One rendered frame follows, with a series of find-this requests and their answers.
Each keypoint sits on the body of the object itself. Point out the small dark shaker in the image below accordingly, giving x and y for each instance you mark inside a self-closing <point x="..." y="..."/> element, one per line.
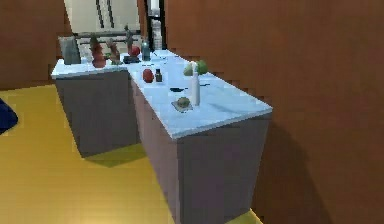
<point x="158" y="76"/>

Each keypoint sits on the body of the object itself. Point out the window with dark bars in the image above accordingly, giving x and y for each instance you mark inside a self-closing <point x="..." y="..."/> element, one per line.
<point x="104" y="15"/>

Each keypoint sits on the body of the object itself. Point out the black utensil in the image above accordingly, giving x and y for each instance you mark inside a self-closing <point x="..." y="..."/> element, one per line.
<point x="177" y="89"/>

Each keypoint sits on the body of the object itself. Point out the brown statuette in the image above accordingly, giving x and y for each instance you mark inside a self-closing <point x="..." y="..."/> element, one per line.
<point x="114" y="52"/>

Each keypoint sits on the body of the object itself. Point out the dark blue object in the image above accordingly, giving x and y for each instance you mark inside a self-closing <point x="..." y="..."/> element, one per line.
<point x="6" y="116"/>

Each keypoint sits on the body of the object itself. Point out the red round object on black base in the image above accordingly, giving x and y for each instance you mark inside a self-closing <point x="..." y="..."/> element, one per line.
<point x="133" y="52"/>

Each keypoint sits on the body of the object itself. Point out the grey metal board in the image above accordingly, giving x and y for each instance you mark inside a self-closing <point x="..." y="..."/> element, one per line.
<point x="70" y="50"/>

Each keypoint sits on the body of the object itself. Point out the grey counter with pale top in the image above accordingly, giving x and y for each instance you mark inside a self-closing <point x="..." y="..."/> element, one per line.
<point x="206" y="156"/>

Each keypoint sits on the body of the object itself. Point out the green food on grey plate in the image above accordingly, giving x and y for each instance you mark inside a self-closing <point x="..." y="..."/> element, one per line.
<point x="183" y="103"/>

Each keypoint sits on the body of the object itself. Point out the dark teal bottle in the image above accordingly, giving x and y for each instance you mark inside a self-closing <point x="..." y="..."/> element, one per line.
<point x="145" y="50"/>

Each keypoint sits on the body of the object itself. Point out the red apple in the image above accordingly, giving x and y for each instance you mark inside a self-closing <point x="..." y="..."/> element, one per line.
<point x="148" y="75"/>

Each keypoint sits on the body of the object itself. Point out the white spray bottle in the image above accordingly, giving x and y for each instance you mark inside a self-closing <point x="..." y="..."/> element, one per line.
<point x="195" y="87"/>

